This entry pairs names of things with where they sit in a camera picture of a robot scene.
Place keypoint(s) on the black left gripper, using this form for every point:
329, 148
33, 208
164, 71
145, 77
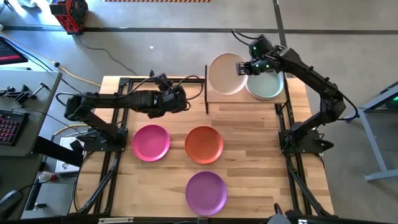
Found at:
164, 102

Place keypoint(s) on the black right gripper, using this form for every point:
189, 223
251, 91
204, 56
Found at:
261, 67

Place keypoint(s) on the cream white plate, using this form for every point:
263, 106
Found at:
224, 74

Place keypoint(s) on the sage green plate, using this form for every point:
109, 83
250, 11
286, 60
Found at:
264, 88

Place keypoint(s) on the orange plate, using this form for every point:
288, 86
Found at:
203, 144

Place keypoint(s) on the magenta pink plate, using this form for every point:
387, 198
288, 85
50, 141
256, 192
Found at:
150, 143

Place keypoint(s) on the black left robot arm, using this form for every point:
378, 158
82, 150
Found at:
109, 101

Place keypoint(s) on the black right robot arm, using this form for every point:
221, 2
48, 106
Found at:
311, 74

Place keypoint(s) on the purple plate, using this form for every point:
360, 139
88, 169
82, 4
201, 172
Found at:
206, 194

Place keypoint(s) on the white box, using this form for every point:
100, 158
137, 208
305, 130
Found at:
71, 170

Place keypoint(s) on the black flat bar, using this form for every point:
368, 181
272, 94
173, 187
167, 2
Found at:
56, 151

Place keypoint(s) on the red black tool box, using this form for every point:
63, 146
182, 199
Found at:
73, 14

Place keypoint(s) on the grey desk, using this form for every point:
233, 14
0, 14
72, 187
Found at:
37, 121

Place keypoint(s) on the clear bottle with red cap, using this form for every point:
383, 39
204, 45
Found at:
45, 177

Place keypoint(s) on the black metal clamp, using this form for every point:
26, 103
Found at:
23, 96
9, 91

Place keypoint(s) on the black backlit keyboard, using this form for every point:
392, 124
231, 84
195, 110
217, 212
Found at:
11, 127

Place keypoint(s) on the grey metal table stand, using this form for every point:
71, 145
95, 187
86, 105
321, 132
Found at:
381, 175

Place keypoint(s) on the person's white shoe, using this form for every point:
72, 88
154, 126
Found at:
28, 3

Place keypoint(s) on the black computer mouse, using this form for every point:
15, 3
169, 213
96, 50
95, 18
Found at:
9, 202

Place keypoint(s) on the black aluminium mounting frame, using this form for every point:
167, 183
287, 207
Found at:
300, 193

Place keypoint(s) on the white metal bracket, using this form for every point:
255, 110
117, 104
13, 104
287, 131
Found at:
115, 220

